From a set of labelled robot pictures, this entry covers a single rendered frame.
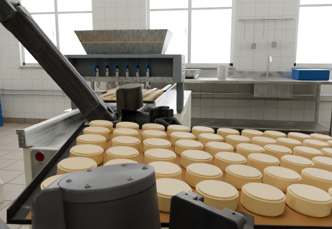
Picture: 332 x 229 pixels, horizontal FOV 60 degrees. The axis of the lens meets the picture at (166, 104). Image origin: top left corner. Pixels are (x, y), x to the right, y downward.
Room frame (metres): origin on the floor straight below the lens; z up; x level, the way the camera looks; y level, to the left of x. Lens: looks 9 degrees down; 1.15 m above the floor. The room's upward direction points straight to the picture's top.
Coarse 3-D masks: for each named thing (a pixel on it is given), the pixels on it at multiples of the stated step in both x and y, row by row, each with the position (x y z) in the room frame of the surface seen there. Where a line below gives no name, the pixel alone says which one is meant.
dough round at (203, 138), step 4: (200, 136) 0.56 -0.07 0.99; (204, 136) 0.56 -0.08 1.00; (208, 136) 0.57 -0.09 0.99; (212, 136) 0.57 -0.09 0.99; (216, 136) 0.57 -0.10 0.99; (220, 136) 0.57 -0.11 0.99; (200, 140) 0.56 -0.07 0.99; (204, 140) 0.55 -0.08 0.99; (208, 140) 0.54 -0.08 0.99; (212, 140) 0.54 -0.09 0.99; (216, 140) 0.54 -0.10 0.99; (220, 140) 0.55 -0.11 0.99; (204, 144) 0.55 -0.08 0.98
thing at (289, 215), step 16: (176, 160) 0.46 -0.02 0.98; (224, 176) 0.41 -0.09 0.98; (240, 192) 0.36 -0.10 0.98; (240, 208) 0.31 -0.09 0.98; (288, 208) 0.32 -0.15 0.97; (256, 224) 0.28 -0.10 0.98; (272, 224) 0.28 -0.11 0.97; (288, 224) 0.29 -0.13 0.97; (304, 224) 0.29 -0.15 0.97; (320, 224) 0.29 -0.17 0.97
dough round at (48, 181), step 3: (63, 174) 0.32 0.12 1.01; (51, 177) 0.31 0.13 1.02; (54, 177) 0.31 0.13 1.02; (57, 177) 0.31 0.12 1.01; (45, 180) 0.30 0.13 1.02; (48, 180) 0.30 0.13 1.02; (51, 180) 0.30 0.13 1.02; (54, 180) 0.30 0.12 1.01; (42, 183) 0.30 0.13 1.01; (45, 183) 0.29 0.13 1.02; (48, 183) 0.29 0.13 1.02; (42, 186) 0.29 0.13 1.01; (45, 186) 0.29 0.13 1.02
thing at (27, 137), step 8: (112, 104) 1.94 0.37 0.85; (72, 112) 1.35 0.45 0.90; (80, 112) 1.43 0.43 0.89; (48, 120) 1.17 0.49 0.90; (56, 120) 1.19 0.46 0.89; (64, 120) 1.26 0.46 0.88; (72, 120) 1.34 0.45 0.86; (80, 120) 1.43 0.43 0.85; (32, 128) 1.03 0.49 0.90; (40, 128) 1.07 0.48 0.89; (48, 128) 1.13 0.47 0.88; (56, 128) 1.19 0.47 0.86; (64, 128) 1.26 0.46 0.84; (24, 136) 0.98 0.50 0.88; (32, 136) 1.02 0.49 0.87; (40, 136) 1.07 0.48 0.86; (48, 136) 1.13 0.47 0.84; (24, 144) 0.98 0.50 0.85; (32, 144) 1.02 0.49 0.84
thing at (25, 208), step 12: (72, 144) 0.50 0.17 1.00; (60, 156) 0.44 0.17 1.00; (48, 168) 0.37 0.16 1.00; (36, 180) 0.33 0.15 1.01; (24, 192) 0.29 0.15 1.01; (36, 192) 0.31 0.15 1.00; (12, 204) 0.26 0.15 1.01; (24, 204) 0.28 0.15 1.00; (12, 216) 0.26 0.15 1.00; (24, 216) 0.26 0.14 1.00; (264, 228) 0.28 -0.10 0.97; (276, 228) 0.28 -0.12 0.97; (288, 228) 0.28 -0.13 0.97; (300, 228) 0.28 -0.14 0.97; (312, 228) 0.28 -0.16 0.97; (324, 228) 0.28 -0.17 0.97
